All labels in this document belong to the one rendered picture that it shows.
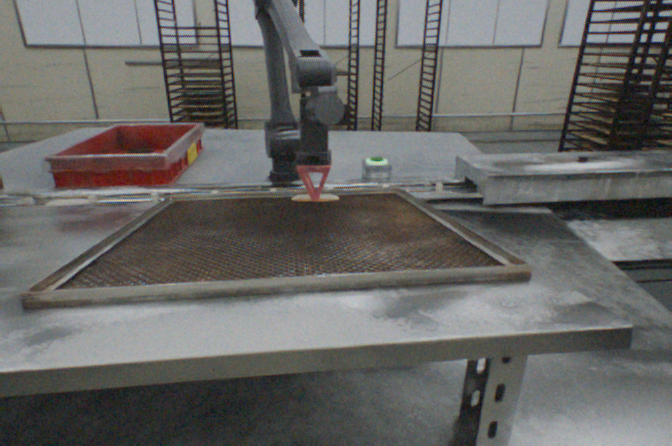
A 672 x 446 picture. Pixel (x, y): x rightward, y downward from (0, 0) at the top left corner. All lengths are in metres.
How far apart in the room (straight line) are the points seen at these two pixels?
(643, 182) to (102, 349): 1.16
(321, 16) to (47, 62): 3.31
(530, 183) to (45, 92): 5.67
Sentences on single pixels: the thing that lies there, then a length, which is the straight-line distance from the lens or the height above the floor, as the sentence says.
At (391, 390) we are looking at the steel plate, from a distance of 0.53.
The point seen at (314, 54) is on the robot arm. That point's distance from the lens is 0.85.
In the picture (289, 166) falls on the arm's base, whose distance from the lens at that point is 1.11.
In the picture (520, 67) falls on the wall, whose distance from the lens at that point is 6.20.
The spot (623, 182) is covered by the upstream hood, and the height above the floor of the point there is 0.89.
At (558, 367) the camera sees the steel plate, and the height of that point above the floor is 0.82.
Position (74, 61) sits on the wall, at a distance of 5.88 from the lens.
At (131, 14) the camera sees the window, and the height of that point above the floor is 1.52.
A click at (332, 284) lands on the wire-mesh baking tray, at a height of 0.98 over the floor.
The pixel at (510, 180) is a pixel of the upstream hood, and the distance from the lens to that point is 1.03.
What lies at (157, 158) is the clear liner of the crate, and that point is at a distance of 1.18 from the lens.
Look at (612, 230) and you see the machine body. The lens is 1.09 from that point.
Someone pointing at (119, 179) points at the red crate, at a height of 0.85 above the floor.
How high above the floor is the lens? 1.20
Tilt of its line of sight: 21 degrees down
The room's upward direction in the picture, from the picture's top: straight up
